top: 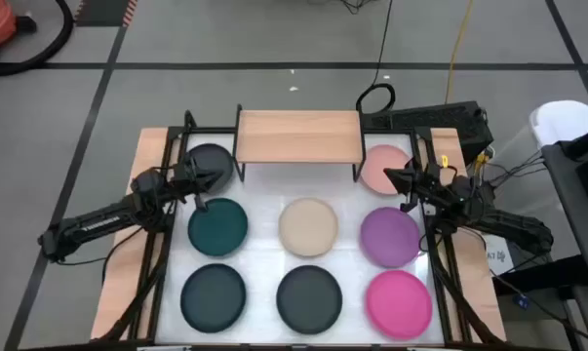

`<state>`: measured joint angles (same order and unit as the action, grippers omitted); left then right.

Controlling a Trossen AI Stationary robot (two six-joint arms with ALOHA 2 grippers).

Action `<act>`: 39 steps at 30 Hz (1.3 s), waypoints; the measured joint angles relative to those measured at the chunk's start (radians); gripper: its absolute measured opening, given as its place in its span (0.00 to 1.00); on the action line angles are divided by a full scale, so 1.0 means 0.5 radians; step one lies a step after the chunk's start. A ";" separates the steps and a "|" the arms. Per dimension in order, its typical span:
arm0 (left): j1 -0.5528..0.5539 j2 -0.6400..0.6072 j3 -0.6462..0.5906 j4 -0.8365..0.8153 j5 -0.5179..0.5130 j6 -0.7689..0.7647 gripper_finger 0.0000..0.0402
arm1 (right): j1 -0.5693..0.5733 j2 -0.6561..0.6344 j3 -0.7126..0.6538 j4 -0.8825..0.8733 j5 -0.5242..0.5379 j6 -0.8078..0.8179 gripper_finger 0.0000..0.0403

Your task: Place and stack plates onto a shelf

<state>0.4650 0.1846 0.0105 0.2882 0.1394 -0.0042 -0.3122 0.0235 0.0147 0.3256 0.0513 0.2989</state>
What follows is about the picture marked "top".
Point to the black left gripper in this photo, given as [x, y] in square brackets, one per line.
[184, 178]

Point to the small blue box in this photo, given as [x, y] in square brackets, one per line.
[521, 302]

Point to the dark navy plate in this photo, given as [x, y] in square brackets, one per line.
[210, 155]

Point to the teal plate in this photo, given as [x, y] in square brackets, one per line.
[220, 231]

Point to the wooden shelf black metal legs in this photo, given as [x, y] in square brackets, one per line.
[298, 136]

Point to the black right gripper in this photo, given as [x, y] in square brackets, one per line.
[427, 184]

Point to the black mat striped edge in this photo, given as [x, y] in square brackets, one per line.
[101, 12]

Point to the dark grey plate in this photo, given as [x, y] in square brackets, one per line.
[309, 300]

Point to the magenta pink plate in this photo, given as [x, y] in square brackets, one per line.
[398, 305]

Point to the person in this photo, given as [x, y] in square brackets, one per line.
[561, 119]

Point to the yellow tag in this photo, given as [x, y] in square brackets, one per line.
[444, 160]

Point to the beige plate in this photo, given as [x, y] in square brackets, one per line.
[308, 227]

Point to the black computer case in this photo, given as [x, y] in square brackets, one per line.
[435, 119]

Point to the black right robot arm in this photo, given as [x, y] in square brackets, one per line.
[513, 226]

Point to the dark green plate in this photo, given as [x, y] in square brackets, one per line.
[213, 298]

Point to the salmon pink plate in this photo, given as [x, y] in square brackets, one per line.
[376, 158]

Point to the purple plate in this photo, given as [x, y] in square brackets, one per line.
[388, 239]

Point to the black side desk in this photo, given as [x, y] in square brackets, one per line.
[574, 219]

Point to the white paper sign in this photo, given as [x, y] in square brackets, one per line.
[498, 256]

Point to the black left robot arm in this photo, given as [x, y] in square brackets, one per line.
[98, 222]

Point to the black metal table frame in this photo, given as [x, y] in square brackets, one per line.
[176, 131]

